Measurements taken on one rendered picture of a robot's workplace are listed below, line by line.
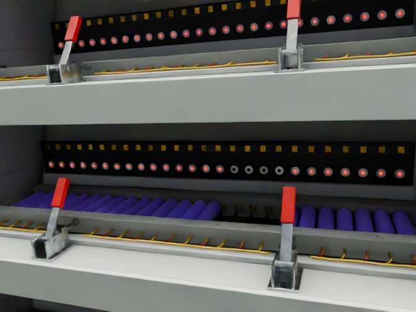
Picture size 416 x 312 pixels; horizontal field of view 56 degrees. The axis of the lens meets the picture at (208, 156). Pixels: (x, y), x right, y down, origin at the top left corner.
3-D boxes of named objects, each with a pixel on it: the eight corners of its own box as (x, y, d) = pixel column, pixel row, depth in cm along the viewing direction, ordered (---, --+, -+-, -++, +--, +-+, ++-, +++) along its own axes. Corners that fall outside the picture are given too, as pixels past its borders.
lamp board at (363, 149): (413, 186, 47) (416, 143, 45) (44, 173, 65) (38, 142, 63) (411, 184, 48) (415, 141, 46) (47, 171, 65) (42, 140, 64)
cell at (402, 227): (408, 226, 45) (420, 252, 39) (391, 225, 46) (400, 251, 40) (409, 211, 45) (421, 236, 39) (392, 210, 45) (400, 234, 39)
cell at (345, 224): (351, 222, 47) (354, 247, 41) (335, 221, 48) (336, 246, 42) (352, 208, 47) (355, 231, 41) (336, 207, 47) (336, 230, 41)
